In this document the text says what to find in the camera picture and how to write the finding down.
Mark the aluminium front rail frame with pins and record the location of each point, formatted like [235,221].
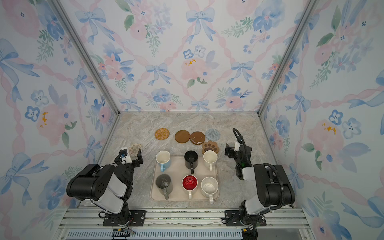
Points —
[183,224]

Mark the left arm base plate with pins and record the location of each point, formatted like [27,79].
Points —
[136,218]

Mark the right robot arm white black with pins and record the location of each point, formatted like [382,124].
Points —
[273,188]

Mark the white and blue mug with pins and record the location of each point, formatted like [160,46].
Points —
[163,158]

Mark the woven rattan round coaster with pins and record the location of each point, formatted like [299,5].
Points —
[162,134]

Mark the cream mug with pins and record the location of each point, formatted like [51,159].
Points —
[210,158]

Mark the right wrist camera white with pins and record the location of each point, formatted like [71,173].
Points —
[237,146]

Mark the black mug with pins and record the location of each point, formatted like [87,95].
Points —
[191,160]

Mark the red interior white mug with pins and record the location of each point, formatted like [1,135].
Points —
[190,185]

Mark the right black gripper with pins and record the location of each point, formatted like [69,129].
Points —
[238,151]

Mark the beige serving tray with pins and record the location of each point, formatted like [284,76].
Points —
[177,171]

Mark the glossy brown wooden coaster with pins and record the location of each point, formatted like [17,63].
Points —
[197,138]

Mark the cork paw print coaster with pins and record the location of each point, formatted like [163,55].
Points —
[210,146]

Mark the grey braided round coaster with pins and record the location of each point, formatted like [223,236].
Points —
[212,135]

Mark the grey mug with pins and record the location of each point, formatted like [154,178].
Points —
[165,185]

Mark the clear patterned glass coaster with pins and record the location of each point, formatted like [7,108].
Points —
[134,149]

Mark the matte brown wooden coaster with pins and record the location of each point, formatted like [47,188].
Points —
[182,136]

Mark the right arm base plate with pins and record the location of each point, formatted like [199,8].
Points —
[235,218]

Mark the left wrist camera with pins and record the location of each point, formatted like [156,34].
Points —
[126,159]

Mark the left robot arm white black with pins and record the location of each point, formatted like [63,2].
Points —
[109,187]

